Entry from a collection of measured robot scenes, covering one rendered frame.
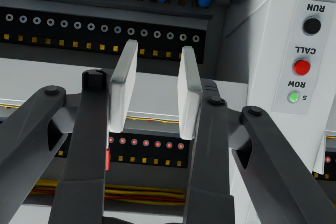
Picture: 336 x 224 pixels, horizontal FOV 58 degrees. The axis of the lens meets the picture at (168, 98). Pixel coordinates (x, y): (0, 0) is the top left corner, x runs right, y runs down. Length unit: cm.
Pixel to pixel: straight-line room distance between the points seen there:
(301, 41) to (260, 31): 4
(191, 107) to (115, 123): 4
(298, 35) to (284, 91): 6
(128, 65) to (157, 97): 18
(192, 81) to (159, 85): 19
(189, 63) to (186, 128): 4
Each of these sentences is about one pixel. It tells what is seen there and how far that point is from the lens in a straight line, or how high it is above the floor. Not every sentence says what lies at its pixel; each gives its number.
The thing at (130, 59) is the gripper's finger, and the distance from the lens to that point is 18.
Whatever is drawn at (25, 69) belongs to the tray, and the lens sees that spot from 37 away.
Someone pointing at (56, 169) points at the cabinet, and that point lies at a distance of 63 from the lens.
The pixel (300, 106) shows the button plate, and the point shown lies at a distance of 37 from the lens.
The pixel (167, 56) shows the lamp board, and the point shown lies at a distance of 48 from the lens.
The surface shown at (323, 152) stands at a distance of 40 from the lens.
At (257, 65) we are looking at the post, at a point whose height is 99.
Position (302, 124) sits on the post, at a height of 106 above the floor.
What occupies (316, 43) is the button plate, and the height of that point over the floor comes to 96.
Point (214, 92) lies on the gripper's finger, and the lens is 17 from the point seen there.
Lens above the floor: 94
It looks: 17 degrees up
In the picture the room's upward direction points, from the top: 173 degrees counter-clockwise
